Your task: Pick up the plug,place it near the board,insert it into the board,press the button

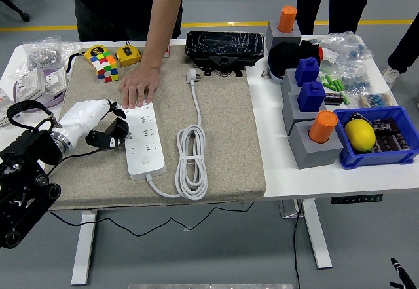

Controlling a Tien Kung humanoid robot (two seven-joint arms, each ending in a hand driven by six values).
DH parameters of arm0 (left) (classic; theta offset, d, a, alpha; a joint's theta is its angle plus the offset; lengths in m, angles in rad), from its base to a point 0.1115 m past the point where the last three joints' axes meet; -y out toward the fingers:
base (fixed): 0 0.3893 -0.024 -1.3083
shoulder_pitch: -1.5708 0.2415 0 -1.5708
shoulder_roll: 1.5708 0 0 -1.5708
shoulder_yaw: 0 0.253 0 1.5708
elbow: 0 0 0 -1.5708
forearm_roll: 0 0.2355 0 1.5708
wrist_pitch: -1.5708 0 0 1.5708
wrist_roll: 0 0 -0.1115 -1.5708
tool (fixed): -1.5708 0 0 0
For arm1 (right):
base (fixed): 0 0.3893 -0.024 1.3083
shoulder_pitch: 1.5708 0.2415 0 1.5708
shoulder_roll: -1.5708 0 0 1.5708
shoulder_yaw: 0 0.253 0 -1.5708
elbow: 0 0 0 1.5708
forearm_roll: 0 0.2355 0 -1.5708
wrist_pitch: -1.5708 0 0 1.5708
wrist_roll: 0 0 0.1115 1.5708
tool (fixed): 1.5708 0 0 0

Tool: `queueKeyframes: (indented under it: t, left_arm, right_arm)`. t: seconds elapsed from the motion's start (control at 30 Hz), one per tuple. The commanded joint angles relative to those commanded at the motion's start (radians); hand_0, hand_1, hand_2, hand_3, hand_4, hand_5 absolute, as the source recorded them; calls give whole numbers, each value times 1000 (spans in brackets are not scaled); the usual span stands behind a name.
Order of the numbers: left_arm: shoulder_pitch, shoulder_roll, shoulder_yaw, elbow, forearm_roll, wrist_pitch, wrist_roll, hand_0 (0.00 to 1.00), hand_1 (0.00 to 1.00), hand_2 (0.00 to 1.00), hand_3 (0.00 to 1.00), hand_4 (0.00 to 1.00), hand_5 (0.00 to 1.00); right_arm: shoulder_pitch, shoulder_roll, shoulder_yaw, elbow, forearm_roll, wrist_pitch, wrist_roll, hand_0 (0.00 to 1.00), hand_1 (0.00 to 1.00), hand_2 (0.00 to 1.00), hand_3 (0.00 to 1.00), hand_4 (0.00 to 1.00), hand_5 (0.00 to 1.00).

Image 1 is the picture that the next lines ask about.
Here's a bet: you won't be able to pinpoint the person's left hand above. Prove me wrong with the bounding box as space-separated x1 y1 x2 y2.
119 64 161 109

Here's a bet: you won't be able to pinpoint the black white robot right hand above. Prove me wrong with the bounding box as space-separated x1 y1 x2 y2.
389 258 415 289

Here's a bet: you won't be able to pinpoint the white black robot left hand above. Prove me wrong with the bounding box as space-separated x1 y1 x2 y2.
58 98 128 155

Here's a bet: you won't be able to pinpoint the black power adapter plug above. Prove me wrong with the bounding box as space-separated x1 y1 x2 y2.
104 117 134 141

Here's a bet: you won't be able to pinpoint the white power strip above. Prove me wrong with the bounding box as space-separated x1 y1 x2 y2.
120 102 168 181

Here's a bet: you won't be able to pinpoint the square yellow tape measure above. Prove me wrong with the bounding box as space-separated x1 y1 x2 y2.
111 38 143 68

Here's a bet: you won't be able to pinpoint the purple tray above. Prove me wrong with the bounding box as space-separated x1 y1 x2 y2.
12 67 69 109

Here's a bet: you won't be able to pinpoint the white socket box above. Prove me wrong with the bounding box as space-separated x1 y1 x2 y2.
44 67 69 94
15 69 46 104

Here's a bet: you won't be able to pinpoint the round yellow tape measure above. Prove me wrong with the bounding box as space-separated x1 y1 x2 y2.
66 45 109 75

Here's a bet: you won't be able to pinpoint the empty clear plastic bag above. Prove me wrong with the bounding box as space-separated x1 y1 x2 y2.
60 41 83 62

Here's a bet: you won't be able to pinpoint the clear bag metal screws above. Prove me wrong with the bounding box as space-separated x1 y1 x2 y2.
22 35 65 70

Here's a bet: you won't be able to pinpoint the white circuit breaker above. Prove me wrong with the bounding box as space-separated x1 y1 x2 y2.
0 87 18 128

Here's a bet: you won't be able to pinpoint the black desk control panel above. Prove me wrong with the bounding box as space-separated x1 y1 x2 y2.
331 193 384 206

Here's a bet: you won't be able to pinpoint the grey-brown mat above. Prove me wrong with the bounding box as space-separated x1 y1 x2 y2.
45 45 266 211

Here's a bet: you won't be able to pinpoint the black plastic-wrapped device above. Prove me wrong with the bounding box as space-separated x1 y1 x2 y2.
185 30 265 78

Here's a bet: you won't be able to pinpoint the white table leg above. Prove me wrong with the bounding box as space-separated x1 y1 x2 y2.
301 199 333 270
70 210 98 286

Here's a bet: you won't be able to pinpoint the blue plastic bin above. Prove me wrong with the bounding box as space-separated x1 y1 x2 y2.
333 106 419 170

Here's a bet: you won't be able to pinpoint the dark brown capacitor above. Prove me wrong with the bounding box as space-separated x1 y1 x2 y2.
373 134 395 154
392 133 412 152
323 92 344 106
372 117 401 136

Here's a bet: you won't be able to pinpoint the grey under-desk box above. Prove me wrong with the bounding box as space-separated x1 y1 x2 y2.
278 199 305 220

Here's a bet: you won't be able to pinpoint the white bowl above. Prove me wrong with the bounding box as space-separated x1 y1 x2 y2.
267 64 285 85

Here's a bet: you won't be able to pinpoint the black cloth bundle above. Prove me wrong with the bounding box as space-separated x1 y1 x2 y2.
268 39 323 79

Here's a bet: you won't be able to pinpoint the yellow lemon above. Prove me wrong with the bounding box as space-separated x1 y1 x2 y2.
344 119 376 154

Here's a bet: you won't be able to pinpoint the orange cylinder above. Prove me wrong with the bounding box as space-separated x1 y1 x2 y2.
277 5 298 35
308 110 338 144

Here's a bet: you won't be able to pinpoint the black metal clip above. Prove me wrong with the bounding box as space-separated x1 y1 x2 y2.
348 111 373 126

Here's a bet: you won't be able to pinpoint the blue block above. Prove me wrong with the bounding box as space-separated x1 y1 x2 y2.
294 56 320 87
297 81 327 112

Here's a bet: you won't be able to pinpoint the clear bag taped resistors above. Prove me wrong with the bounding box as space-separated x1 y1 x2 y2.
356 91 399 109

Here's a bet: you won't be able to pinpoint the clear bag blue components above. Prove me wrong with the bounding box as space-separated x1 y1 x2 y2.
314 31 374 67
338 62 374 95

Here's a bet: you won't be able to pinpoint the white power strip cable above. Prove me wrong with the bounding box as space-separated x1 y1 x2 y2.
146 67 210 201

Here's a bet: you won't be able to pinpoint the black hanging cable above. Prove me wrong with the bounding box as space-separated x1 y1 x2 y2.
293 199 305 289

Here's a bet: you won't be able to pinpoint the black adapter cord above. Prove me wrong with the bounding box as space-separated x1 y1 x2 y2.
45 146 255 237

